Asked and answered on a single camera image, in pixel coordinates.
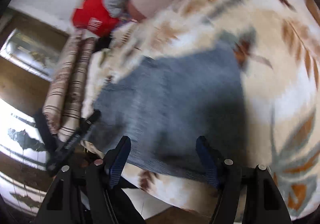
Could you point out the leaf print blanket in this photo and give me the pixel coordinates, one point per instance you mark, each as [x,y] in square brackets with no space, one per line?
[270,88]

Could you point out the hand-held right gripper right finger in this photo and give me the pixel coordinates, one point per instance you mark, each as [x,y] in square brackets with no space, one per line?
[207,161]

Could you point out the brown striped folded quilt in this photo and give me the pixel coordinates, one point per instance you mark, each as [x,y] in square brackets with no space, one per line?
[72,88]

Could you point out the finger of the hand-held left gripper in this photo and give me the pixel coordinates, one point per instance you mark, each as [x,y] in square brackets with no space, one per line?
[45,131]
[92,117]

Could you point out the red shopping bag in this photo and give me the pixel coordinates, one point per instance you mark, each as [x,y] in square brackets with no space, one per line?
[95,13]

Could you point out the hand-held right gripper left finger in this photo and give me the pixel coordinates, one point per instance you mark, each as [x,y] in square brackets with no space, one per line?
[117,164]

